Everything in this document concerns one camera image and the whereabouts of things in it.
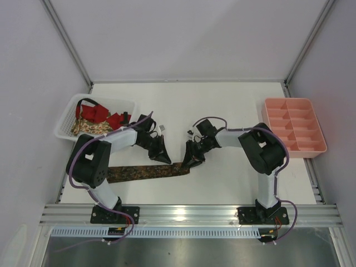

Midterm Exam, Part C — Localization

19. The dark brown patterned tie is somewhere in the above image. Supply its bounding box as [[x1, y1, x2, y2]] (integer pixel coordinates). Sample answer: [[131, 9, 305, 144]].
[[107, 162, 190, 184]]

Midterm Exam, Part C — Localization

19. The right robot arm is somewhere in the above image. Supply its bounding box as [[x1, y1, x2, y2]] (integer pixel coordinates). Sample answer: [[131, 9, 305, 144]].
[[182, 117, 289, 223]]

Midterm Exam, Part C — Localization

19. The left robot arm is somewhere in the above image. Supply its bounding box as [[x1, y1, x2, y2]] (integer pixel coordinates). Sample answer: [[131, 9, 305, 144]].
[[66, 114, 172, 224]]

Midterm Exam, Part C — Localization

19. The red tie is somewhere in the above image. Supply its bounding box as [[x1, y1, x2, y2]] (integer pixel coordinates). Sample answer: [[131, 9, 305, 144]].
[[75, 104, 131, 131]]

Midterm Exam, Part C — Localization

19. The beige floral tie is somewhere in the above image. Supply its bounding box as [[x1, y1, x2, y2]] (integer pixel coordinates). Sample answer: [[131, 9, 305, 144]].
[[71, 119, 113, 136]]

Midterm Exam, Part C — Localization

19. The white plastic basket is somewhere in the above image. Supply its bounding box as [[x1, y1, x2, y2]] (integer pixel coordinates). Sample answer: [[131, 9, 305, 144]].
[[54, 93, 138, 142]]

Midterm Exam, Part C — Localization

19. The pink divided organizer tray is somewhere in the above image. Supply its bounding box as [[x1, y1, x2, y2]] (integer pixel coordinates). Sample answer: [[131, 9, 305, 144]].
[[261, 98, 327, 159]]

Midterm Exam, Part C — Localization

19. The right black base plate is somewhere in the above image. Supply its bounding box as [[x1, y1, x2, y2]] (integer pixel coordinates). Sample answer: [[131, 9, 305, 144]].
[[237, 206, 290, 225]]

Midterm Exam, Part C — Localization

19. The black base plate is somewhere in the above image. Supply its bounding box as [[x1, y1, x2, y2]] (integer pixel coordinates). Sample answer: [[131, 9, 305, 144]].
[[237, 206, 290, 225], [90, 205, 140, 224]]

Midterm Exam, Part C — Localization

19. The white slotted cable duct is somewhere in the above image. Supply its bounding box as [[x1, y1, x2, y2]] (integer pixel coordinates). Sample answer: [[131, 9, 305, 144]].
[[51, 226, 260, 239]]

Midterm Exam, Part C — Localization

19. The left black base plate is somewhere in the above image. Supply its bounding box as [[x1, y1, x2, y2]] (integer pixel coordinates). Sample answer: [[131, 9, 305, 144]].
[[90, 205, 140, 224]]

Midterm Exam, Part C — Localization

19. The left aluminium frame post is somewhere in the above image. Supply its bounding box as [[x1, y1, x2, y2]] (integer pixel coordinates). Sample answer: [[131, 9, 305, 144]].
[[40, 0, 93, 92]]

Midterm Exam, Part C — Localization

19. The aluminium frame post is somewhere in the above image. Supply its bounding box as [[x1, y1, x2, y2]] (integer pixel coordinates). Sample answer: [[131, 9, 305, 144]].
[[40, 0, 93, 92], [284, 0, 337, 87]]

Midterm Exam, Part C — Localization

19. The aluminium mounting rail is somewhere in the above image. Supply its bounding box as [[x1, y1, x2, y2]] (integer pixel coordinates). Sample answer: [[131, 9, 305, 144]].
[[40, 204, 343, 228]]

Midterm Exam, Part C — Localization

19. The right aluminium frame post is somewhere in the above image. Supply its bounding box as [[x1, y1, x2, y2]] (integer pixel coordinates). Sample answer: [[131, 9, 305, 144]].
[[284, 0, 337, 87]]

